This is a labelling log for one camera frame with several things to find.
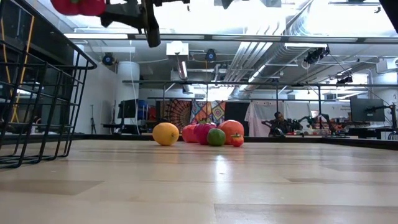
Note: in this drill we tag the black panel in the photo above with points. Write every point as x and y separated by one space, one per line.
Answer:
236 112

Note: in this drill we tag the magenta round fruit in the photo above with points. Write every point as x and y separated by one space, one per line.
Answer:
202 133

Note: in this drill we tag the blue barrel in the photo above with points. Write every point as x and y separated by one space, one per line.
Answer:
142 109

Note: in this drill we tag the colourful patchwork tapestry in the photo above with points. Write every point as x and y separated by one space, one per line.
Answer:
208 110

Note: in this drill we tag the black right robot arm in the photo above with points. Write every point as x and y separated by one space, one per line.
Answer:
392 9

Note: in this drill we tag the green lime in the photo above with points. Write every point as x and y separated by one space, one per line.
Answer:
216 137

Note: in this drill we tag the white box lamp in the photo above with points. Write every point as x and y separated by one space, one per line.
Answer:
177 48

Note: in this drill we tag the black ceiling light cluster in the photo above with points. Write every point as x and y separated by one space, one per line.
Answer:
315 56
344 80

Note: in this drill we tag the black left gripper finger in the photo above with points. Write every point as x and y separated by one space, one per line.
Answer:
127 19

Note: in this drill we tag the blue round ceiling device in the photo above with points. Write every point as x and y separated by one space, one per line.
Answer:
211 55
108 59

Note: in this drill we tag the silver pendant lamp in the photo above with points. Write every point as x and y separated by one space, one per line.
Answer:
183 70

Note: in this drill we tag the silver ventilation duct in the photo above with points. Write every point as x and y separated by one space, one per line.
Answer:
280 53

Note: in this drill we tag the black background rig frame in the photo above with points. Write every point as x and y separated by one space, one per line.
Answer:
248 82

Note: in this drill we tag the small red-orange tomato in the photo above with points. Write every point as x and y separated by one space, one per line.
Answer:
237 140

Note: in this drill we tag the yellow lemon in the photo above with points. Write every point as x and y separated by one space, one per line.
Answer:
164 134

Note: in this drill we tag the large dark monitor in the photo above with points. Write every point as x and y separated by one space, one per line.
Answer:
357 115

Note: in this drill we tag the black tripod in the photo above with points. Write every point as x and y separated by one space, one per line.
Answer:
92 123

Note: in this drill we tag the red-orange ribbed pumpkin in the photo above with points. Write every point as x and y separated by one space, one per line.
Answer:
188 133

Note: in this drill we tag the person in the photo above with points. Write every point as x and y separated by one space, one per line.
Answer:
279 119

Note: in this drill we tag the white hanging cloth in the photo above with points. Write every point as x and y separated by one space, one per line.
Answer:
261 118

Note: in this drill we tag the round orange fruit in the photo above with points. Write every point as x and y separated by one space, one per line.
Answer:
231 127

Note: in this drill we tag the orange mandala tapestry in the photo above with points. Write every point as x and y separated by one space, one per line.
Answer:
177 112

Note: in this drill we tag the red bell pepper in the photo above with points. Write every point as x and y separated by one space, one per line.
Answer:
77 7

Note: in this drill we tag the white cylindrical column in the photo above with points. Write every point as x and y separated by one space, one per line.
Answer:
127 81

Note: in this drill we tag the black background robot arm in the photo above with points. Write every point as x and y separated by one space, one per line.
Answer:
321 118

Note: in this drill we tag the black overhead light beam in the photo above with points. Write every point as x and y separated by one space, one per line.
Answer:
207 38

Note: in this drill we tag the dark background monitor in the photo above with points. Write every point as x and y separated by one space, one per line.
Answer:
127 109

